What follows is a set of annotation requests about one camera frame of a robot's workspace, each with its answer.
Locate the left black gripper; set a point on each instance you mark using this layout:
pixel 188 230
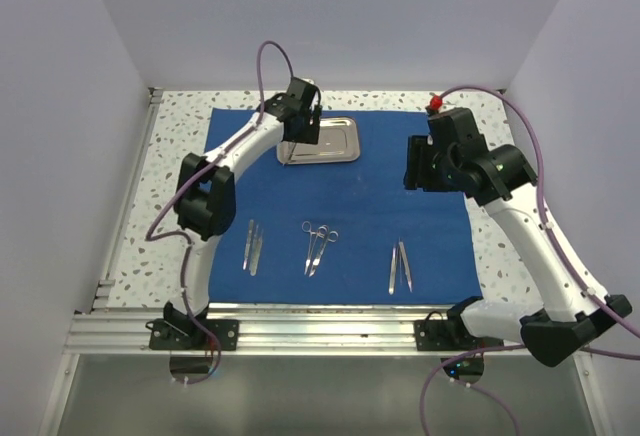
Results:
pixel 310 134

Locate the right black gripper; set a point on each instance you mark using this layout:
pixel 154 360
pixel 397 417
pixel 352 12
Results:
pixel 420 147

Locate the steel instrument tray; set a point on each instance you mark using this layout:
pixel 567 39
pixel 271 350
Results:
pixel 338 143

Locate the wide steel tweezers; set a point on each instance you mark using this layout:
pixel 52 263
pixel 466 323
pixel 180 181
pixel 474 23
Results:
pixel 393 270

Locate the pointed steel tweezers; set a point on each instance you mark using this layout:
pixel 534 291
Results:
pixel 405 264

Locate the steel scissors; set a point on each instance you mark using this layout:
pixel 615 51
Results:
pixel 325 237

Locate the blue surgical cloth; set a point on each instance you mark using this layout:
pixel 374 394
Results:
pixel 366 203

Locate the steel hemostat clamp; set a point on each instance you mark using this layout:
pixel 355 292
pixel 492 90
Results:
pixel 307 227

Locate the steel scalpel handle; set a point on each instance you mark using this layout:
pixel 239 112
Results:
pixel 248 244

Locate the steel forceps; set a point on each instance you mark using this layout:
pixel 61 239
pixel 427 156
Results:
pixel 256 247

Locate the thin steel tweezers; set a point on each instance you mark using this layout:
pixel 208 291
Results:
pixel 399 263

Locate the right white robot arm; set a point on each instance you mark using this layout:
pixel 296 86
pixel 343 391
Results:
pixel 575 309

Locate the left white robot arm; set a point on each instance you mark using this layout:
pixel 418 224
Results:
pixel 205 200

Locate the red cable connector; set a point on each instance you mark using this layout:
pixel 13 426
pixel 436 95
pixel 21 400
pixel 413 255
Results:
pixel 435 104

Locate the aluminium mounting rail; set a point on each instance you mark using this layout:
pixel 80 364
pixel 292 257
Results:
pixel 266 330

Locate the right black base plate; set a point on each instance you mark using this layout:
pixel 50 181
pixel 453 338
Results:
pixel 432 333

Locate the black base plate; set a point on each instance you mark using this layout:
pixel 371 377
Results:
pixel 432 333
pixel 166 338

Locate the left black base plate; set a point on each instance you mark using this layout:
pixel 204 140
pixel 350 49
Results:
pixel 166 338

